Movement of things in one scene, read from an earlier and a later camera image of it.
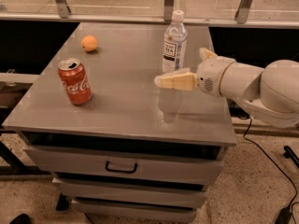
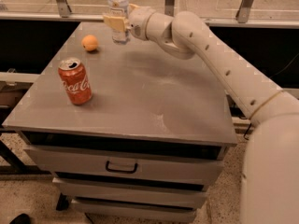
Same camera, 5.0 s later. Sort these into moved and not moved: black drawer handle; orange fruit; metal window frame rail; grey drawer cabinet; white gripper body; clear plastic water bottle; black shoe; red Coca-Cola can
Moved: white gripper body; clear plastic water bottle
Not moved: black drawer handle; red Coca-Cola can; orange fruit; black shoe; metal window frame rail; grey drawer cabinet
